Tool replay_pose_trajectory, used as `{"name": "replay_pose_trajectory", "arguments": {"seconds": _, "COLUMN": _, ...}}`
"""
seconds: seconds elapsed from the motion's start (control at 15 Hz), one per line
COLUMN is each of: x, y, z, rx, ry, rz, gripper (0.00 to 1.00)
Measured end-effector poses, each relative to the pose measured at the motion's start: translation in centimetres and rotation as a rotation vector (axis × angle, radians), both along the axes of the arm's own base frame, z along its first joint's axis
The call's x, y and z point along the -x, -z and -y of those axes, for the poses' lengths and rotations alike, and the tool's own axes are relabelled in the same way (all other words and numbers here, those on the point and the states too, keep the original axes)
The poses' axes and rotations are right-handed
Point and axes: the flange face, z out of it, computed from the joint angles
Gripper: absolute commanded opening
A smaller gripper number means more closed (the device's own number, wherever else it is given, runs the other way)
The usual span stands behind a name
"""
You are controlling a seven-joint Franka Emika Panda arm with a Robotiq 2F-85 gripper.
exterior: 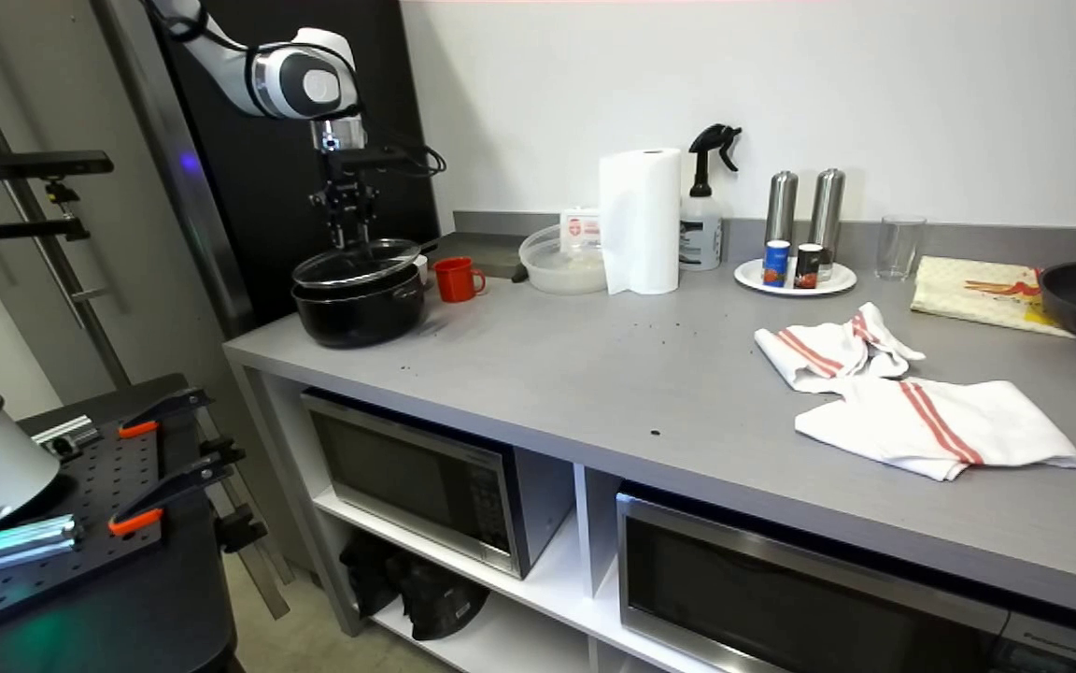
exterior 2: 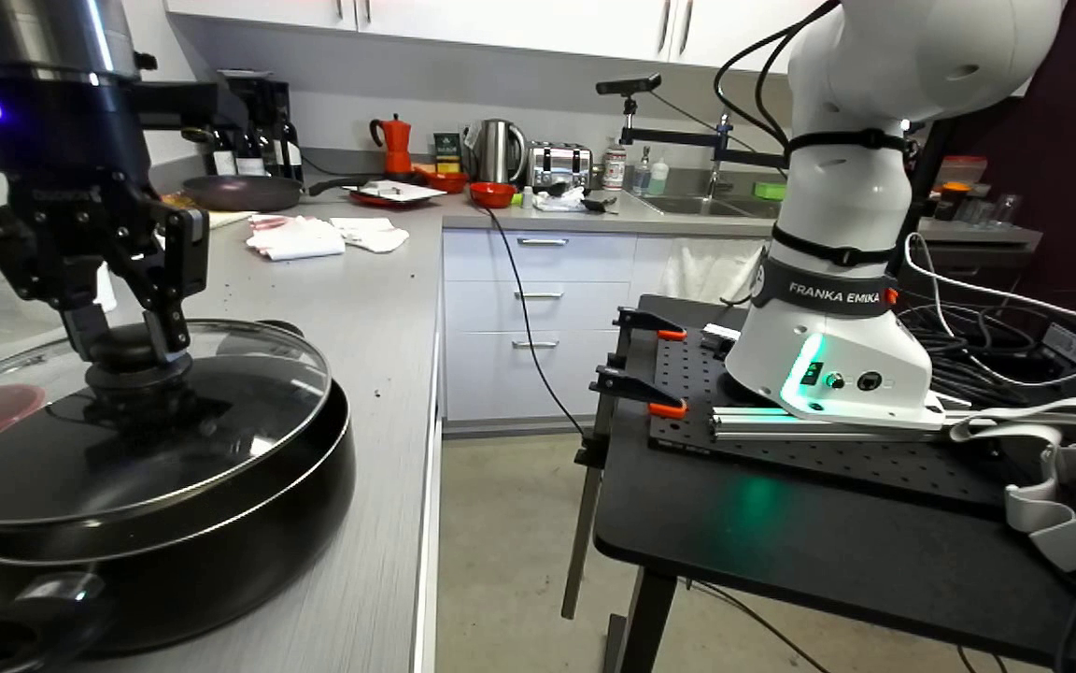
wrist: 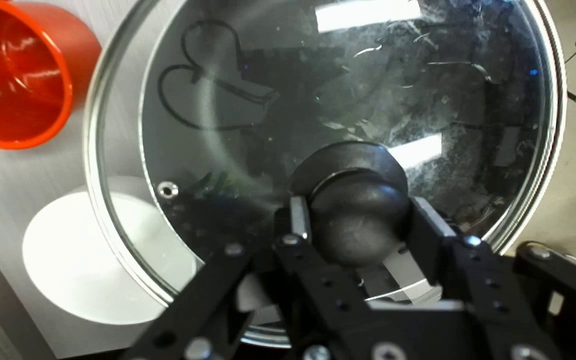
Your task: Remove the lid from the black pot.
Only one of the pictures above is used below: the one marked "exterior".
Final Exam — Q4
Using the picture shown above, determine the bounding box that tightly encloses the small dark red can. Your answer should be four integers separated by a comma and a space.
791, 241, 826, 291

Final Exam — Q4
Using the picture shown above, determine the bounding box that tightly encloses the black perforated work table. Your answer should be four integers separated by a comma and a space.
0, 372, 242, 673

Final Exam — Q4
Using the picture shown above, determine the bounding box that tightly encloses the white box red print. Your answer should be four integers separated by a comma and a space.
555, 205, 606, 261

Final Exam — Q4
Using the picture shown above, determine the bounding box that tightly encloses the red mug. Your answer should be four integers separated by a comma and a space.
430, 255, 489, 308

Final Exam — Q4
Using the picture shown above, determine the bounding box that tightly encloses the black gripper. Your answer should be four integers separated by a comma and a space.
306, 143, 434, 251

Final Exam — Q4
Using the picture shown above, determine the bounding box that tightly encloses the black clamp orange tip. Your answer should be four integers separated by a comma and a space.
105, 437, 247, 541
111, 384, 214, 447

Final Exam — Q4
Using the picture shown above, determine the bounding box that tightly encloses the steel shaker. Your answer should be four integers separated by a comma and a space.
808, 166, 849, 257
760, 168, 804, 251

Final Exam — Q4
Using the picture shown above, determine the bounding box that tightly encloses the grey counter white shelf cabinet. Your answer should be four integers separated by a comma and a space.
221, 205, 1076, 673

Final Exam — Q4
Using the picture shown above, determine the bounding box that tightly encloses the crumpled red striped towel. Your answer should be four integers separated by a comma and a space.
752, 300, 927, 397

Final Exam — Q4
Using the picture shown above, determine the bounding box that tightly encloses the black cooking pot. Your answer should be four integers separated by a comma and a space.
287, 241, 434, 352

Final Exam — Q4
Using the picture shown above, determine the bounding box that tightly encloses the spray bottle black trigger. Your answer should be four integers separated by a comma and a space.
674, 119, 748, 273

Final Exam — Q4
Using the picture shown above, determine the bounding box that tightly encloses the white paper towel roll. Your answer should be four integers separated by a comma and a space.
595, 148, 684, 300

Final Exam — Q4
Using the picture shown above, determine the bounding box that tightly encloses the flat red striped towel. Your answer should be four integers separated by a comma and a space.
791, 374, 1076, 488

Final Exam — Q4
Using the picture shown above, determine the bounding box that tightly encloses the small steel microwave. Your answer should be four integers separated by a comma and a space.
296, 389, 575, 583

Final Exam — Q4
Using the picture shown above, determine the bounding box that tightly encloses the small silver metal block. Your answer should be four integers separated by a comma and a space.
31, 411, 105, 462

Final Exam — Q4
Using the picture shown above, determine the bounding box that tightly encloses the glass pot lid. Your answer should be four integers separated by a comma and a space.
292, 225, 430, 300

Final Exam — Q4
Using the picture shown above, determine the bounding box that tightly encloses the black bag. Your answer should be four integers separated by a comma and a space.
341, 531, 491, 644

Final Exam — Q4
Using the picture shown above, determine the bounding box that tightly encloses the white round plate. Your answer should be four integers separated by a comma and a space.
729, 255, 860, 302

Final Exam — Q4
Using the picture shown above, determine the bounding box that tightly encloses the clear plastic container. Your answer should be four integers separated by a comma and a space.
515, 220, 610, 300

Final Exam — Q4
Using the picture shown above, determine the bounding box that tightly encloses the teal light bar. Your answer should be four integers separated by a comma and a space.
0, 513, 83, 583

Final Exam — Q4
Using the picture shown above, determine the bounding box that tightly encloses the small blue can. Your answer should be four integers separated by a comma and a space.
759, 237, 795, 291

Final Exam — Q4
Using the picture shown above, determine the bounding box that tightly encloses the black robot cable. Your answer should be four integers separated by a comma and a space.
414, 140, 453, 179

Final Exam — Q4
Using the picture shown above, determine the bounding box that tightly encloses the grey metal rail frame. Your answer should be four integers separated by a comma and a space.
0, 13, 134, 394

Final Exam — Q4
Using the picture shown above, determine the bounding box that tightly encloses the black backdrop panel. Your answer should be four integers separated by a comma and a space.
141, 0, 445, 328

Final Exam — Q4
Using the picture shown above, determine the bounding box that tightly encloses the large steel microwave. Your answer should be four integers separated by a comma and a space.
611, 488, 1076, 673

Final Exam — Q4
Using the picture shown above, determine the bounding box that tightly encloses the clear drinking glass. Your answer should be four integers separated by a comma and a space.
872, 217, 927, 286

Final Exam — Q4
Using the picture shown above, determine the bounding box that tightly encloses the black camera bar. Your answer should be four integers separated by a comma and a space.
0, 150, 120, 189

